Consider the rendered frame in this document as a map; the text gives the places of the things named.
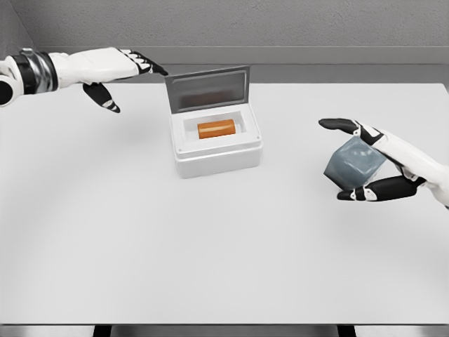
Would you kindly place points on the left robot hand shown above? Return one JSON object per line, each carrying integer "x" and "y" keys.
{"x": 105, "y": 65}

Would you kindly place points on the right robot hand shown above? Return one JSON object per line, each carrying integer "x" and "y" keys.
{"x": 407, "y": 154}

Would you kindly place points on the translucent grey cube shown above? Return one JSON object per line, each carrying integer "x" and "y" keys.
{"x": 354, "y": 163}

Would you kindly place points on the grey hinged box lid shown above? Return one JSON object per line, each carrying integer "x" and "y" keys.
{"x": 207, "y": 87}

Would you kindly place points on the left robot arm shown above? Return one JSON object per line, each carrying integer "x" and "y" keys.
{"x": 33, "y": 72}

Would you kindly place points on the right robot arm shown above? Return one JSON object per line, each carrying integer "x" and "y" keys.
{"x": 442, "y": 182}

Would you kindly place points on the orange cylinder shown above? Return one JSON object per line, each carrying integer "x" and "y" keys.
{"x": 216, "y": 129}

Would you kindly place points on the white box base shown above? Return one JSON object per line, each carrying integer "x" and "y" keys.
{"x": 217, "y": 154}

